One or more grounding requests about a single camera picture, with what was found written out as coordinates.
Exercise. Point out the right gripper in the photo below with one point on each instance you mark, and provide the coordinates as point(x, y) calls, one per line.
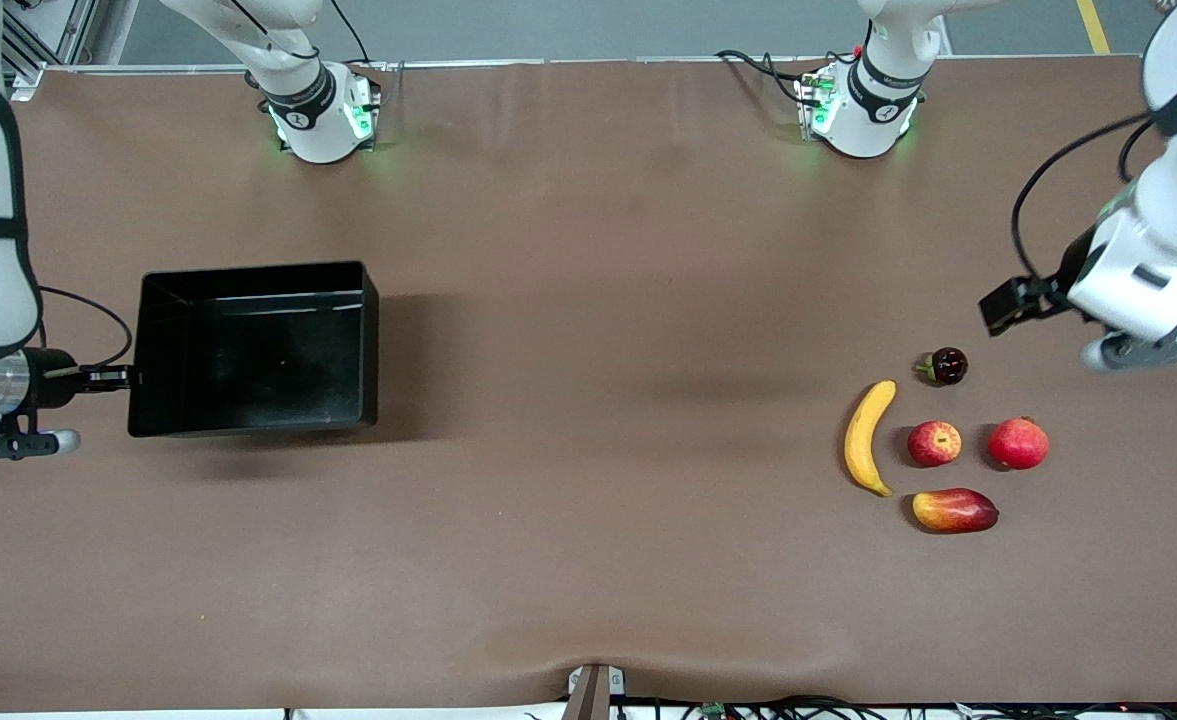
point(51, 377)

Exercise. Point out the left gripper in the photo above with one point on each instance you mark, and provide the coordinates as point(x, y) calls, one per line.
point(1076, 264)

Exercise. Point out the black plastic box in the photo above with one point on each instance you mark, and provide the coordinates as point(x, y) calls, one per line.
point(258, 360)

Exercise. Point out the red yellow apple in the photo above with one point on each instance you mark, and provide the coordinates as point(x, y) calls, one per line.
point(934, 444)

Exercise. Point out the yellow banana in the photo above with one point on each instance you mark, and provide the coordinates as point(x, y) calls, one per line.
point(860, 440)

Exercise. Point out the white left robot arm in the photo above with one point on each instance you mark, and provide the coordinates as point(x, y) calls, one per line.
point(873, 110)

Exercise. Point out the dark purple mangosteen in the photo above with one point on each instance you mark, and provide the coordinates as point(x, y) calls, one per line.
point(946, 366)

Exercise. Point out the large red apple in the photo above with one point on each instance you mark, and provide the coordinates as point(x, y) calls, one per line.
point(1018, 445)

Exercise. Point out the red yellow mango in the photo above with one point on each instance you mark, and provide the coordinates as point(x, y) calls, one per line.
point(956, 511)

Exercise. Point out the brown table mat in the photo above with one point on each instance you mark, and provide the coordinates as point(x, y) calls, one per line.
point(588, 520)

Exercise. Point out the aluminium frame profile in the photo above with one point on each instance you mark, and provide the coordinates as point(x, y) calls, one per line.
point(26, 80)

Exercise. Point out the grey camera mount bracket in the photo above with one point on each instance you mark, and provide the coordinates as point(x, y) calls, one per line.
point(595, 690)

